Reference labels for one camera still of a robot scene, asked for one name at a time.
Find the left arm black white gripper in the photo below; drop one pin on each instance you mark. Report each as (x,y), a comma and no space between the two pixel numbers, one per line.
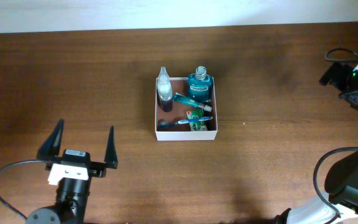
(51,146)

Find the blue white toothbrush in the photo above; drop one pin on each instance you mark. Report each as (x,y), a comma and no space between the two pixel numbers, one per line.
(166,125)

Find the purple foam soap pump bottle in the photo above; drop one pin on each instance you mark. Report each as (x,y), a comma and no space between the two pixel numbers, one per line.
(164,90)

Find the green white toothpaste tube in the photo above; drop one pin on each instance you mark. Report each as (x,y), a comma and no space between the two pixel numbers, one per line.
(188,101)

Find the pink white box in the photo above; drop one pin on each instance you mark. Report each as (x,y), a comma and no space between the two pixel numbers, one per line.
(183,132)

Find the teal mouthwash bottle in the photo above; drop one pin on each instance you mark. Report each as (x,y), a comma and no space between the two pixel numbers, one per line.
(200,85)

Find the blue disposable razor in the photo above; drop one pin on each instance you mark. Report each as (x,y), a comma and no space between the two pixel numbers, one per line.
(210,124)

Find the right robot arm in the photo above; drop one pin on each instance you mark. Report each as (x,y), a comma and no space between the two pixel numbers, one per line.
(339,199)

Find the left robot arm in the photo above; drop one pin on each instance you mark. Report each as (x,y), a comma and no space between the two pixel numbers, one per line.
(70,202)

